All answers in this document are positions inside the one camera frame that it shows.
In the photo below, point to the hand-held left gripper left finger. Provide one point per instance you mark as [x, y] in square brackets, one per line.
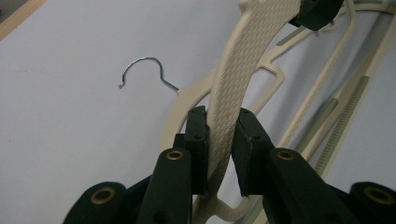
[197, 149]

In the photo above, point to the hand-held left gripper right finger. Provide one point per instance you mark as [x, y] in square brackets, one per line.
[250, 155]

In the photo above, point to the beige plastic clothes hanger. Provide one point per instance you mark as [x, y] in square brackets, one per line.
[190, 99]
[243, 62]

